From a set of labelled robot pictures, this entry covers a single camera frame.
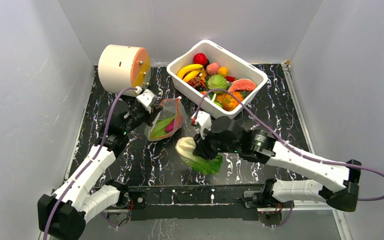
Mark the red apple toy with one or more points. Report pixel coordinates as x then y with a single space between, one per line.
200 58

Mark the napa cabbage toy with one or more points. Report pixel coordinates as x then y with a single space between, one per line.
185 147

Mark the white plastic bin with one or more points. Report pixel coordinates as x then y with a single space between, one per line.
237 67

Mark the clear zip bag orange zipper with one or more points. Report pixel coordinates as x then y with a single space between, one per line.
171 107

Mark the round green cabbage toy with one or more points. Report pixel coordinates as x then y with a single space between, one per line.
217 82

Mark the green leaf toy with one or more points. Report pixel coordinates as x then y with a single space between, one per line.
158 130

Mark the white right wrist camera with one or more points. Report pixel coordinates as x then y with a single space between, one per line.
203 120

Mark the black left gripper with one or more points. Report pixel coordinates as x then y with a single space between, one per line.
154 110

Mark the peach toy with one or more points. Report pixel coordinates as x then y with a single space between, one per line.
212 68

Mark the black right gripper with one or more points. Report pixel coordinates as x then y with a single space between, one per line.
203 145

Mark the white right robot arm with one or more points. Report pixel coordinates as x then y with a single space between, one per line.
327 181

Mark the watermelon slice toy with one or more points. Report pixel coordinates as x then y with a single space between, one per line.
242 84

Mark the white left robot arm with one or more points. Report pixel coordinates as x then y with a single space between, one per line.
65 213

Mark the orange fruit toy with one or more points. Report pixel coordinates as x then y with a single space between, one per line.
223 71

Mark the cream round drum appliance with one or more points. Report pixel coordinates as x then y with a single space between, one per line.
121 67

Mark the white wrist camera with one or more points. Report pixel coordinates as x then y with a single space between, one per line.
203 120
146 97

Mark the grape bunch toy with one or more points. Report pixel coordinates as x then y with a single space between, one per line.
196 83

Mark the yellow banana toy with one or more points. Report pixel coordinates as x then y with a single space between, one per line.
188 68
192 74

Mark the purple beet toy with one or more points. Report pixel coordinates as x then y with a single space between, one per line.
170 127

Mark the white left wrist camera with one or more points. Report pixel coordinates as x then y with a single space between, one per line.
146 97

